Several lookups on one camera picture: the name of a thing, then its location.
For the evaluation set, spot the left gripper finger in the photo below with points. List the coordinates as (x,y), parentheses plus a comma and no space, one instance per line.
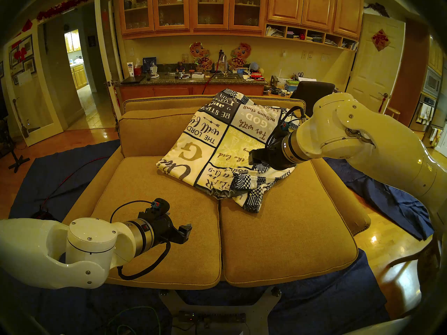
(184,238)
(187,229)

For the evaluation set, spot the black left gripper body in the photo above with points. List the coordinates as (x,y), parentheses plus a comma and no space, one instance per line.
(162,229)

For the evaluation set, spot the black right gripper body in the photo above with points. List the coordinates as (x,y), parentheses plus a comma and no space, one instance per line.
(272,156)

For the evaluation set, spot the printed scripture fleece blanket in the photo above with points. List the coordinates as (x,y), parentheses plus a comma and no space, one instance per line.
(209,142)

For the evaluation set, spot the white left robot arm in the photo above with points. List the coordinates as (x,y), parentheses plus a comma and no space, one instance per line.
(87,247)

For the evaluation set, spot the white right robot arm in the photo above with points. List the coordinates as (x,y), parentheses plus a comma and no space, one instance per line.
(366,135)

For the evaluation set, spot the mustard sofa seat cushion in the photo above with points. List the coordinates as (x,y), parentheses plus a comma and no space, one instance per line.
(157,198)
(297,233)

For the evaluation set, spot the dark office chair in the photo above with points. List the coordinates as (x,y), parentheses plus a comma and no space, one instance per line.
(310,97)

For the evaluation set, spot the black power strip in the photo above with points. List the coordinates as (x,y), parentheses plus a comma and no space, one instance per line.
(216,317)

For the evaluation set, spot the mustard sofa back cushion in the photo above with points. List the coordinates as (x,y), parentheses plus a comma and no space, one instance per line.
(146,135)

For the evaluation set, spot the chrome sink faucet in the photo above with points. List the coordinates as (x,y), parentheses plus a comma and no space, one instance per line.
(224,64)

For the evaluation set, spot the granite top counter cabinet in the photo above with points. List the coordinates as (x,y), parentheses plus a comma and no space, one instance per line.
(174,90)

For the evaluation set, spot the large navy floor cloth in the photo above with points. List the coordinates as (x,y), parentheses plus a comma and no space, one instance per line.
(52,177)

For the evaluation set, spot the mustard fabric loveseat sofa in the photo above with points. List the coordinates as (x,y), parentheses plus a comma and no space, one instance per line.
(157,102)

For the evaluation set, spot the wooden cubby shelf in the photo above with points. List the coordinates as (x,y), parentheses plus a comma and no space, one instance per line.
(316,36)

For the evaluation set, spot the wooden stool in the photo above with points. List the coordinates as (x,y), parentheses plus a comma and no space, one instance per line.
(394,111)

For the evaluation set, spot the white panel door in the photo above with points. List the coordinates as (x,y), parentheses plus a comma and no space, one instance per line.
(370,69)

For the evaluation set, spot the crumpled navy cloth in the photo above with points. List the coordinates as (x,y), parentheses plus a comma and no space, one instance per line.
(394,205)

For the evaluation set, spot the white hanging towel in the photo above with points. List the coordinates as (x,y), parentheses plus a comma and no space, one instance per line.
(424,112)
(435,136)

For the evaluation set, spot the red diamond door ornament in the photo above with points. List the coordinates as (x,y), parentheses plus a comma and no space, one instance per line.
(380,40)

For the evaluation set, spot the small red box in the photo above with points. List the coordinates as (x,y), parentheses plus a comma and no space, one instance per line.
(138,71)

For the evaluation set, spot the black floor stand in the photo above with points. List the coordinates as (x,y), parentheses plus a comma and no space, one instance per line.
(15,161)

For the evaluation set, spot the white lotion bottle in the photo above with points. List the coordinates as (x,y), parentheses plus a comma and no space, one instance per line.
(130,69)

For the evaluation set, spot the white glass french door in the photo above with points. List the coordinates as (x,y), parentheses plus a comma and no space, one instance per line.
(35,111)

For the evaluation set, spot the red garland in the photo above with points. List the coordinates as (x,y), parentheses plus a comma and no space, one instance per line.
(66,4)

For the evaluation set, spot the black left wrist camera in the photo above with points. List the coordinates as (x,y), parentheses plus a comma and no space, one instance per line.
(160,206)

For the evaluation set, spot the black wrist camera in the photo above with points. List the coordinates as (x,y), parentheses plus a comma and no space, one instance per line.
(160,206)
(281,133)

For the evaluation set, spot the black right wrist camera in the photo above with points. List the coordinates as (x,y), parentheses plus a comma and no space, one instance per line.
(281,133)

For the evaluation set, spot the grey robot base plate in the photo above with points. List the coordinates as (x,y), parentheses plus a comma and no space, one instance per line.
(258,313)

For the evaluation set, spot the cartoon pig wall decoration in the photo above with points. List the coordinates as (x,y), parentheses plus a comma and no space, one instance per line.
(199,53)
(241,53)

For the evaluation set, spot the wooden wall cabinets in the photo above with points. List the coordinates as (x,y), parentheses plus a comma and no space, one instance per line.
(286,6)

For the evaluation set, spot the dark standing picture frame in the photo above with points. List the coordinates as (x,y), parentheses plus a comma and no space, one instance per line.
(149,64)

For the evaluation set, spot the steel wall oven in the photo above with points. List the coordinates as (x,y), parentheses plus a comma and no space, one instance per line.
(432,82)

